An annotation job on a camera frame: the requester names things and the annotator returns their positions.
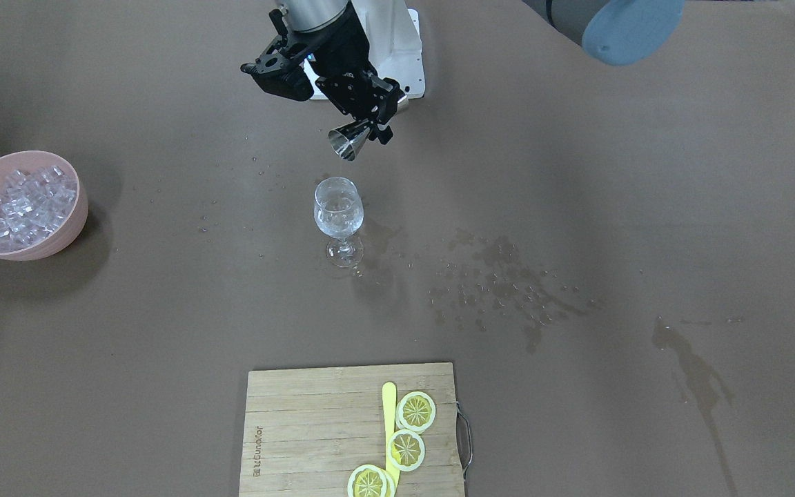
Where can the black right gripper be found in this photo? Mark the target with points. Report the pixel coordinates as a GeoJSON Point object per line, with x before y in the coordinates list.
{"type": "Point", "coordinates": [346, 50]}

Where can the steel jigger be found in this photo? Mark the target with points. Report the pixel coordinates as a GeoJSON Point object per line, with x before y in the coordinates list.
{"type": "Point", "coordinates": [347, 141]}

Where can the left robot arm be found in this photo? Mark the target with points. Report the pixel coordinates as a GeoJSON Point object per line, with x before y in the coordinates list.
{"type": "Point", "coordinates": [617, 33]}

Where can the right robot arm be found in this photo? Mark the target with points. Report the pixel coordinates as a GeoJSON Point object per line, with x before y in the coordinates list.
{"type": "Point", "coordinates": [298, 18]}

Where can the clear wine glass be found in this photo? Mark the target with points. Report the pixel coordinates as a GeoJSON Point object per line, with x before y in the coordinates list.
{"type": "Point", "coordinates": [339, 213]}

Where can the pile of ice cubes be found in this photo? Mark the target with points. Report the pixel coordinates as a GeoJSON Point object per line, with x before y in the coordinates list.
{"type": "Point", "coordinates": [34, 205]}

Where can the yellow plastic knife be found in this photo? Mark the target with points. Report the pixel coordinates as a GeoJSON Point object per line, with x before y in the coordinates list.
{"type": "Point", "coordinates": [389, 398]}

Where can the bamboo cutting board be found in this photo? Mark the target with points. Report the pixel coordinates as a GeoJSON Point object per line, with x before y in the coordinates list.
{"type": "Point", "coordinates": [306, 430]}

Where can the middle lemon slice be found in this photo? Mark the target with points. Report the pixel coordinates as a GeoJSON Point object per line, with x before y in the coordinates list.
{"type": "Point", "coordinates": [405, 450]}

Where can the far lemon slice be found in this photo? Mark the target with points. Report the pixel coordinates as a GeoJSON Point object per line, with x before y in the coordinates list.
{"type": "Point", "coordinates": [369, 480]}

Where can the pink bowl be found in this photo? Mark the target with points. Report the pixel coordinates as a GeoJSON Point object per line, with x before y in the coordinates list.
{"type": "Point", "coordinates": [32, 160]}

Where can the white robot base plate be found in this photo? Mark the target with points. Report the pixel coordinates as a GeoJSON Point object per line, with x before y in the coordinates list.
{"type": "Point", "coordinates": [395, 43]}

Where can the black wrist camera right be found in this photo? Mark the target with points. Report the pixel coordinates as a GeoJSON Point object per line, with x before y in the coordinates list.
{"type": "Point", "coordinates": [279, 69]}

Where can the lemon slice near handle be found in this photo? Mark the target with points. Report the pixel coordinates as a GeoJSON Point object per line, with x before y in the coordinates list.
{"type": "Point", "coordinates": [415, 412]}

